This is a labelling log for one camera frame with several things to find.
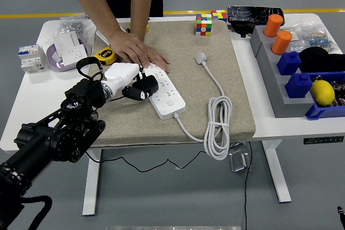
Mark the person's right hand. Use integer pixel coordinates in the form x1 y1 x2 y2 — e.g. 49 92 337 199
109 29 150 68

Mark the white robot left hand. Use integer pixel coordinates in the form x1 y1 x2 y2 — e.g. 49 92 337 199
103 62 152 102

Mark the person's left hand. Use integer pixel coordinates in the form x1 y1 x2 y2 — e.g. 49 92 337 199
144 45 171 74

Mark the black power adapter plug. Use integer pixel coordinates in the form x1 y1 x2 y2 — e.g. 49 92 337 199
132 75 159 96

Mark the white power strip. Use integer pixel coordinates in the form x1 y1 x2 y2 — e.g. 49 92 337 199
142 62 187 120

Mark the thin black adapter cord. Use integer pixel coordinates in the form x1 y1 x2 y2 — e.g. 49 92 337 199
85 95 242 173

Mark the yellow tape measure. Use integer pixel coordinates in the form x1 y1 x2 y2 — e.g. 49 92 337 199
93 47 118 66

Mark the small white box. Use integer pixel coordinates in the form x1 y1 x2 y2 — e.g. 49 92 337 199
95 29 111 46

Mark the grey-brown table mat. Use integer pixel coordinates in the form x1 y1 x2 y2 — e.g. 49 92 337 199
88 19 256 149

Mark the large colourful puzzle cube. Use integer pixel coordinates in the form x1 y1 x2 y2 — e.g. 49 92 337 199
195 13 213 37

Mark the clear bag of screws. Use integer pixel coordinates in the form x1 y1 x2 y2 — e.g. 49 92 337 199
58 14 97 43

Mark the purple bowl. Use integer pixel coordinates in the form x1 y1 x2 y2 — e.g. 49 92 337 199
45 38 89 72

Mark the white table leg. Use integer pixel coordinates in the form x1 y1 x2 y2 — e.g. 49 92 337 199
261 140 292 204
81 149 102 217

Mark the small colourful puzzle cube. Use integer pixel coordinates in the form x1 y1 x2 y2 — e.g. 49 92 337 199
211 9 229 23

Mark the table height control panel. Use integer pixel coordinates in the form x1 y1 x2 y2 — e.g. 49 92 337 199
303 136 344 145

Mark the white circuit breaker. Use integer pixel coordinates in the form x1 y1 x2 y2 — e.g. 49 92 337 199
17 44 46 74

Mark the black film-wrapped box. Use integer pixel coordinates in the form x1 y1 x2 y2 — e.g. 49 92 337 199
227 5 286 39

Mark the blue plastic bin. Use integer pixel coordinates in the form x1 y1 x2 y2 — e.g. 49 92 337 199
305 71 345 121

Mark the grey stepped peg base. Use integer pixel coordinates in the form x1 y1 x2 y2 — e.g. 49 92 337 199
250 25 321 119

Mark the orange cylinder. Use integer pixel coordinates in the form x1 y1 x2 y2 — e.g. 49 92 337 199
271 30 293 55
263 14 285 38

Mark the yellow lemon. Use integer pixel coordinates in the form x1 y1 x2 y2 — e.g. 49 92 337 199
310 79 336 107

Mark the blue peg block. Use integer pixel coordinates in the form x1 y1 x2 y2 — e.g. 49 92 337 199
285 73 313 99
277 51 302 76

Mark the clear bag of parts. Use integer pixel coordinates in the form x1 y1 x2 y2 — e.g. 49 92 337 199
283 23 340 54

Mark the white power strip cable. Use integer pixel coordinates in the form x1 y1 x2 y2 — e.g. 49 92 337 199
172 51 233 161

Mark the white wall socket panel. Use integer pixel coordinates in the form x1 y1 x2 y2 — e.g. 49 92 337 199
61 45 89 67

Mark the white switch panel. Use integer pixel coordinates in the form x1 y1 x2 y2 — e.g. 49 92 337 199
52 31 81 58

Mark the black floor cable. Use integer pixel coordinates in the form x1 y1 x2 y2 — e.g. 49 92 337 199
243 141 253 230

